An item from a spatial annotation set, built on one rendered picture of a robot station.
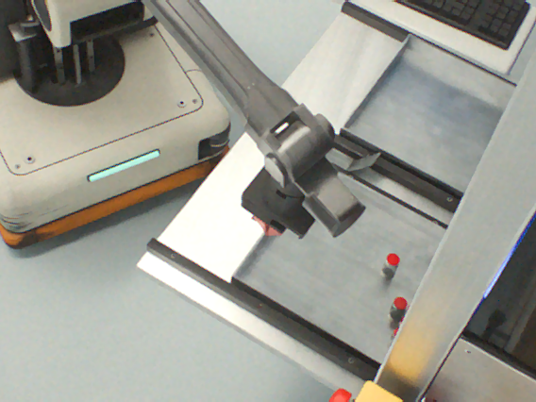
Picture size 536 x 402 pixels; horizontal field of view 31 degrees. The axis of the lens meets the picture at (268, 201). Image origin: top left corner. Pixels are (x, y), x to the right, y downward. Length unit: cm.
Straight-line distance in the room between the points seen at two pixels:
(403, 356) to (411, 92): 65
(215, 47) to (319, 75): 59
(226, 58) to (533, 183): 44
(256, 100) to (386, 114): 58
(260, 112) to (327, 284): 43
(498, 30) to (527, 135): 115
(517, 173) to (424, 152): 80
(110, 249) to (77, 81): 44
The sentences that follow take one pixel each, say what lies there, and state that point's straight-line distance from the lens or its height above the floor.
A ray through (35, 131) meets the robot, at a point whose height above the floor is 28.
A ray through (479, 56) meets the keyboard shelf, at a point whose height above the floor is 80.
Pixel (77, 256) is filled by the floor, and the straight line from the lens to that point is 251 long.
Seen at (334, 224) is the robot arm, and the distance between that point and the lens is 119.
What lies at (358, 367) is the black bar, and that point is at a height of 90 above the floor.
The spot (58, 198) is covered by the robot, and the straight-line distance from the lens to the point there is 234.
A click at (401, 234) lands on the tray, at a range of 155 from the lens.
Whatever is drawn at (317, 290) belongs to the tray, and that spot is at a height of 88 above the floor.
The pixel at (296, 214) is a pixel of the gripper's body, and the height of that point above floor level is 109.
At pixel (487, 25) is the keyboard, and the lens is 196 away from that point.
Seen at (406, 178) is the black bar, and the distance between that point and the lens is 159.
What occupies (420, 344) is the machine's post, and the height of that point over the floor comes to 114.
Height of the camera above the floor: 218
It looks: 57 degrees down
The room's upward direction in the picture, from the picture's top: 10 degrees clockwise
